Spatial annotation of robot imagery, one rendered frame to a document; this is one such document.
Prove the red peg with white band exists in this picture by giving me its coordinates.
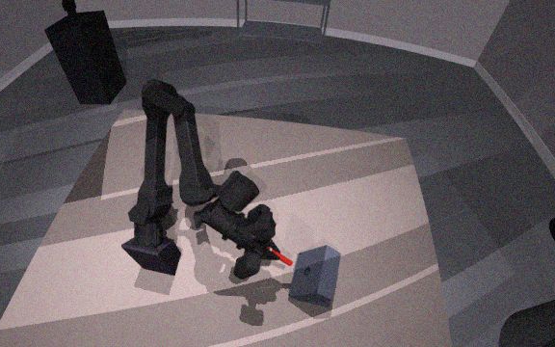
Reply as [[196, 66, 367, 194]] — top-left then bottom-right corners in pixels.
[[266, 246, 292, 266]]

